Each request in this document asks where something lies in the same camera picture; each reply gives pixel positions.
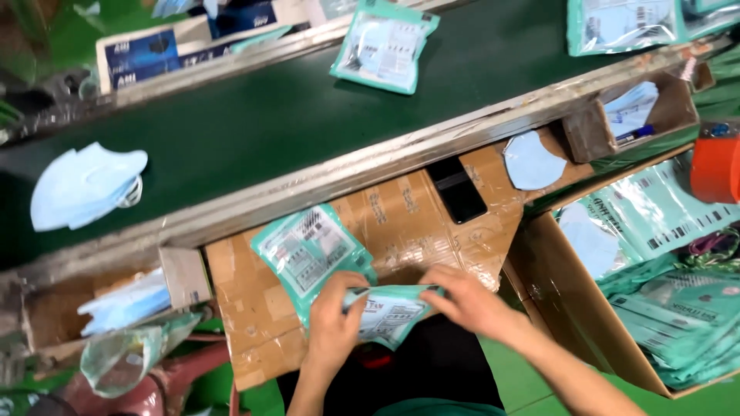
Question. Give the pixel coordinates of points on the person's left hand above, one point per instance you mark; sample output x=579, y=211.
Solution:
x=332, y=329

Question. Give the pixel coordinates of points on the person's right hand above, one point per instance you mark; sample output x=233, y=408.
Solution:
x=474, y=306

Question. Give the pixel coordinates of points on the person's left fingers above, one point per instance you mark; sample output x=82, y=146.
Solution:
x=341, y=283

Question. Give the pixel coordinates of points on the teal mask packet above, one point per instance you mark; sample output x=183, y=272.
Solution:
x=382, y=46
x=711, y=14
x=303, y=248
x=390, y=315
x=624, y=26

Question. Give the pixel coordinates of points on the taped cardboard work board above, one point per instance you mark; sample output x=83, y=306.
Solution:
x=399, y=222

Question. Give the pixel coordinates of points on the black phone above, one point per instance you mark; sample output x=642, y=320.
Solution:
x=456, y=189

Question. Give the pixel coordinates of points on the green conveyor belt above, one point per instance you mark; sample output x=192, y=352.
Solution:
x=277, y=115

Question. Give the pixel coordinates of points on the red plastic stool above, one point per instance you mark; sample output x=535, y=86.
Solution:
x=173, y=375

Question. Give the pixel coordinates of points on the single light blue face mask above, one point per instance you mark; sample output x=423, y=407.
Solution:
x=533, y=163

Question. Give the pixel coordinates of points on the crumpled clear plastic bag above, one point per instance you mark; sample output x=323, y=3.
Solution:
x=124, y=352

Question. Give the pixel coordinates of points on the stack of light blue masks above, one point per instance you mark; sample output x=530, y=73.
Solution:
x=84, y=185

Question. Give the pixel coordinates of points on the cardboard box with blue masks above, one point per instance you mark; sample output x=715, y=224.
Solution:
x=63, y=306

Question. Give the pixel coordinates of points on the blue and white mask boxes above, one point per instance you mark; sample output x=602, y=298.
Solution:
x=150, y=52

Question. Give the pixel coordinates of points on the large carton of teal packets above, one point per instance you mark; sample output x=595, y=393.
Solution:
x=653, y=277

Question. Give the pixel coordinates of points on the blue pen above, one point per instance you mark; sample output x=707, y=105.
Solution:
x=636, y=134

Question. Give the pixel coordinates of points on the small open cardboard tray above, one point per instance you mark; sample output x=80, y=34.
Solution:
x=676, y=112

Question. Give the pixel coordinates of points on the orange tape roll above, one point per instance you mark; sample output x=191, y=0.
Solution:
x=715, y=170

